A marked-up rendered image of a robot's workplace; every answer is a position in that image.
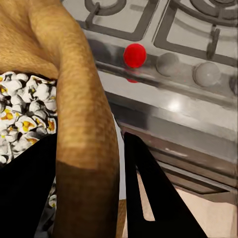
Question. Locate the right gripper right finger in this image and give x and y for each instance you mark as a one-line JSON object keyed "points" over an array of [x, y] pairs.
{"points": [[173, 219]]}

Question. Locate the oven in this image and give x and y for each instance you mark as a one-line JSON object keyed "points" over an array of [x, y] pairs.
{"points": [[196, 162]]}

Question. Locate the burner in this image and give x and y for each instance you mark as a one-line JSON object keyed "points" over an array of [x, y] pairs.
{"points": [[190, 46]]}

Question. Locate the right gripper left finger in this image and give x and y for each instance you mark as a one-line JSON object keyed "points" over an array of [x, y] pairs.
{"points": [[25, 184]]}

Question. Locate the popcorn bag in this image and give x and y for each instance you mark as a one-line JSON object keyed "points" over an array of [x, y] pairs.
{"points": [[41, 38]]}

